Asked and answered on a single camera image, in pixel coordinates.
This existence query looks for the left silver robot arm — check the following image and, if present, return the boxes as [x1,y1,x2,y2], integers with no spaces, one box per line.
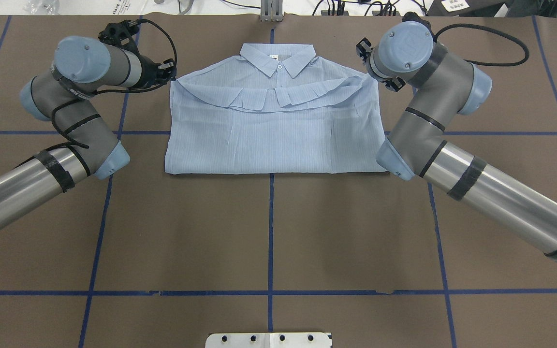
[0,18,177,230]

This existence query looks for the aluminium frame post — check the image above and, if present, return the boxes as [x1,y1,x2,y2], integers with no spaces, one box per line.
[260,0,284,23]

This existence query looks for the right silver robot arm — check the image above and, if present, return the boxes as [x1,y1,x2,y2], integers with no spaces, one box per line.
[356,17,557,276]

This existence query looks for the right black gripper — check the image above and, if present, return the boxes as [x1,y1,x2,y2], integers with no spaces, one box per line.
[356,38,406,92]

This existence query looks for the white mounting plate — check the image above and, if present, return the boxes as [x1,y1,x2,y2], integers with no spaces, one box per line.
[205,332,333,348]

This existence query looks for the light blue striped shirt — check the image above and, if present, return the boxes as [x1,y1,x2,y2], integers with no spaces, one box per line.
[164,43,385,174]

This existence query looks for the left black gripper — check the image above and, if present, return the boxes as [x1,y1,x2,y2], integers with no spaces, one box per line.
[99,19,177,90]

